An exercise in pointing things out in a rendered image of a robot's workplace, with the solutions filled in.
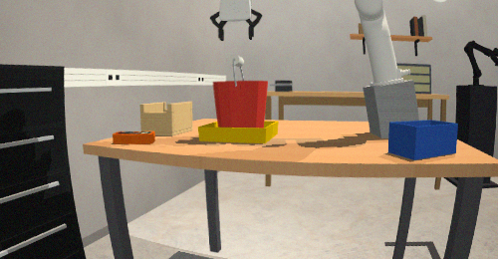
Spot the yellow shallow tray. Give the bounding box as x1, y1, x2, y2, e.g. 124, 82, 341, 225
198, 121, 279, 143

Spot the tan wooden crate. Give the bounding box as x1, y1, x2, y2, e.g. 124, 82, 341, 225
140, 103, 193, 136

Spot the blue open-top bin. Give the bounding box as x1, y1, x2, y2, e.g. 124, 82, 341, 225
388, 120, 457, 160

